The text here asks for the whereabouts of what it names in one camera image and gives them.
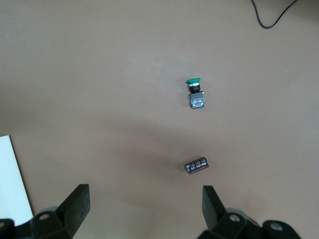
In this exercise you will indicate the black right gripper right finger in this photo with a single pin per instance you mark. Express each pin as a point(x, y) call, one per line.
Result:
point(214, 211)

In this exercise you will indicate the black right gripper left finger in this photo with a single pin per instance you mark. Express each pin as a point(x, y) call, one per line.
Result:
point(74, 211)

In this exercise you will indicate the green push button switch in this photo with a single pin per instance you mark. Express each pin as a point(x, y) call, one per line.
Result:
point(197, 100)

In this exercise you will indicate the white drawer cabinet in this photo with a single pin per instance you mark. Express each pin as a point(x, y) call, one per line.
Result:
point(12, 174)

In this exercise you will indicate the dark cylindrical capacitor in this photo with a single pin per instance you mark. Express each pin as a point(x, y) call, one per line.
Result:
point(197, 165)

